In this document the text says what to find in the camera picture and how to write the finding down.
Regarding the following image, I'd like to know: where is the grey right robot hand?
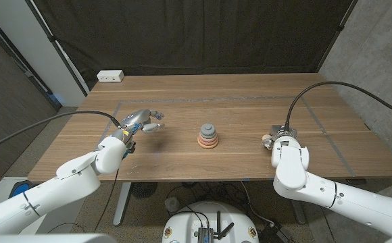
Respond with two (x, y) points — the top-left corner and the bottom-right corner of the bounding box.
(262, 124), (298, 150)

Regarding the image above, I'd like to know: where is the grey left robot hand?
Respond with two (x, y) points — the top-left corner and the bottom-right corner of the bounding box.
(113, 109), (166, 141)

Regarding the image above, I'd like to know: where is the small dark grey toy ring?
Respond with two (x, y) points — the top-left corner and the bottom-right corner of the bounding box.
(200, 123), (217, 137)

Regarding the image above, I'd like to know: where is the dusty pink toy ring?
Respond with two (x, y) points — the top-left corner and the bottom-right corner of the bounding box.
(198, 135), (219, 145)

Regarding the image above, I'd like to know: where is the coral red toy ring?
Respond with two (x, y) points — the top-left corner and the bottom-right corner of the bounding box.
(197, 137), (219, 147)

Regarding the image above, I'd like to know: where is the white power strip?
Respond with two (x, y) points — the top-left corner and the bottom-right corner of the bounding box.
(96, 70), (125, 83)

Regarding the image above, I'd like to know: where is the round black fan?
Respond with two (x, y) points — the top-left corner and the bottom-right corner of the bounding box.
(130, 182), (158, 199)

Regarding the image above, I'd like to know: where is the grey table leg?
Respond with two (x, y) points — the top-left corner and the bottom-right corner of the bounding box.
(289, 198), (308, 225)

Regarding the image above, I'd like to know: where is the white table leg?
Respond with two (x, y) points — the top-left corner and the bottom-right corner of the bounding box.
(112, 182), (132, 227)

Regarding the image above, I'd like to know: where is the round grey floor object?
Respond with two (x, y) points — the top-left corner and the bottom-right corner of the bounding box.
(164, 196), (182, 213)

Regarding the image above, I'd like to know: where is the black backdrop curtain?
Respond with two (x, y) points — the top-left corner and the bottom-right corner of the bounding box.
(32, 0), (356, 90)

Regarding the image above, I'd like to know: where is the black power brick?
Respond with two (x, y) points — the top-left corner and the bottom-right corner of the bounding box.
(260, 222), (295, 243)

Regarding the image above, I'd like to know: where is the black backdrop stand pole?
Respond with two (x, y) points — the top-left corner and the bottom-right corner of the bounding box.
(24, 0), (91, 97)
(316, 0), (359, 72)

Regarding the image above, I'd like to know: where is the white robot torso base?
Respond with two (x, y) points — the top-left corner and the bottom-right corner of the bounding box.
(161, 200), (260, 243)

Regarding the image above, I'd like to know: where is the grey router with black antennas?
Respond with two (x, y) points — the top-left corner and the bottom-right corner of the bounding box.
(197, 211), (235, 243)

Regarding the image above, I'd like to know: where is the blue foot pedal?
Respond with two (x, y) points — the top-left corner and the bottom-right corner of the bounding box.
(9, 180), (34, 198)

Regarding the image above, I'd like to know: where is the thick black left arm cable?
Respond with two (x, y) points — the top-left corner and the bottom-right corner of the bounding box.
(0, 110), (122, 157)

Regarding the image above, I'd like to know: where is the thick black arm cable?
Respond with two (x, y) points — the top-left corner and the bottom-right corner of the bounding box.
(0, 110), (122, 157)
(283, 80), (392, 133)

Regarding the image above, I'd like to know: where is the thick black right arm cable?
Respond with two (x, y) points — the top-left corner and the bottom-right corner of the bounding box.
(283, 80), (392, 133)

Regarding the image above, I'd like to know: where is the large orange toy ring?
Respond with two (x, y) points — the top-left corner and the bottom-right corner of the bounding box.
(197, 138), (220, 150)

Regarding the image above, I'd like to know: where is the white floor cable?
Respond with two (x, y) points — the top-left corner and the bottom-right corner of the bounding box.
(240, 181), (275, 226)

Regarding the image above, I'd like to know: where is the thin black left wrist cable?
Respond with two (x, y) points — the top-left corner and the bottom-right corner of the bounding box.
(93, 168), (120, 234)

